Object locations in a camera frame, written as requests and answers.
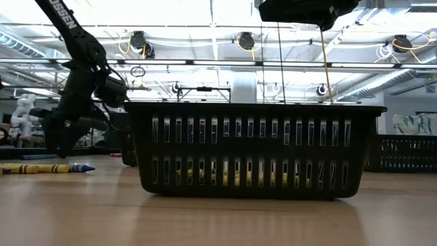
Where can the white robot figure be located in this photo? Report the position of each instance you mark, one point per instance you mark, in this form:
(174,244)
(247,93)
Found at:
(24,106)

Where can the black table frame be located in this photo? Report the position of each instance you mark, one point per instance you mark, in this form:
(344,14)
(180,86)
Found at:
(95,152)

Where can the pink crayon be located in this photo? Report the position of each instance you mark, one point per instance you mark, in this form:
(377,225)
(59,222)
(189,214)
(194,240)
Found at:
(115,154)

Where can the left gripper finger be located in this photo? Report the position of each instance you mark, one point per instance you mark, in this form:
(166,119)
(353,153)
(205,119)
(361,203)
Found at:
(50,143)
(68,143)

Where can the black cabinet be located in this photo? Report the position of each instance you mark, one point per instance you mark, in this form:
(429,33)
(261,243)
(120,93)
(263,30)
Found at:
(119,136)

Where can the black stand frame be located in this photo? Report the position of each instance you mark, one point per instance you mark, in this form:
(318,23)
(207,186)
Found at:
(204,89)

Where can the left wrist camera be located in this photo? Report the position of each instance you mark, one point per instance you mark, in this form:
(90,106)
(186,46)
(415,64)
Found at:
(112,90)

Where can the yellow crayon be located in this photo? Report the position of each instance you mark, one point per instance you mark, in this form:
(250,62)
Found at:
(17,169)
(20,163)
(237,179)
(48,168)

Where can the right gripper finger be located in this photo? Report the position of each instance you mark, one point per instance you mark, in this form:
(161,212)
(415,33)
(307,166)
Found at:
(273,12)

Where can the long ceiling light rail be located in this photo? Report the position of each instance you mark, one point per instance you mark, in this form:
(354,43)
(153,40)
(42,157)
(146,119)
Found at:
(205,62)

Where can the blue white wall picture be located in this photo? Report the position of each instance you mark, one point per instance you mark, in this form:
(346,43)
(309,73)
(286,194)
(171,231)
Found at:
(416,124)

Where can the blue crayon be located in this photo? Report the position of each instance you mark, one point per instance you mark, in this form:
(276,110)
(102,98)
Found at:
(80,168)

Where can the grey ceiling pipe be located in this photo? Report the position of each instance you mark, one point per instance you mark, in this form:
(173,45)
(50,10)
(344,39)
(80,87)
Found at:
(34,87)

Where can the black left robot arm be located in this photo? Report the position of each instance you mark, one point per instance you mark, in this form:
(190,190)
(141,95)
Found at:
(68,24)

